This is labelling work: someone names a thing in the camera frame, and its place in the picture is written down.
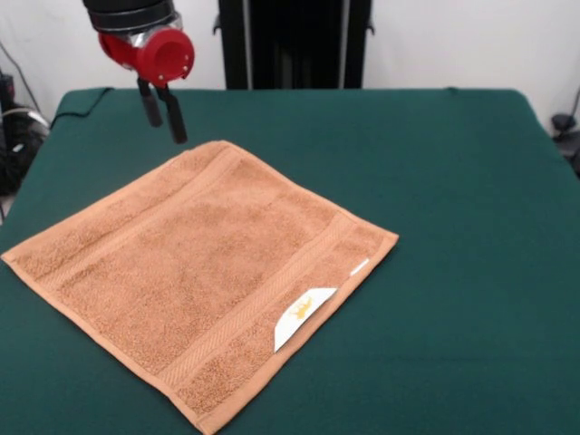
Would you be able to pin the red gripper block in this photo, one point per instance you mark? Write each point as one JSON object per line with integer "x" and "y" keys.
{"x": 149, "y": 54}

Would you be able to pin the tan terry towel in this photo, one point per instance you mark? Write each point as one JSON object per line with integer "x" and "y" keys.
{"x": 181, "y": 272}

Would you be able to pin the black device with light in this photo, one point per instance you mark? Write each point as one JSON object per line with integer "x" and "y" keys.
{"x": 6, "y": 86}

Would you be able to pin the dark green table cloth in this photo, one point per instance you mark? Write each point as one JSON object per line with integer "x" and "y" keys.
{"x": 453, "y": 181}

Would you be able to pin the black plug adapter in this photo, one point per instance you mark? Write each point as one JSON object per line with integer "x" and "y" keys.
{"x": 562, "y": 122}

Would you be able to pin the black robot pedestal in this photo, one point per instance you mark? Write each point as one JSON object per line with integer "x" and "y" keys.
{"x": 290, "y": 43}

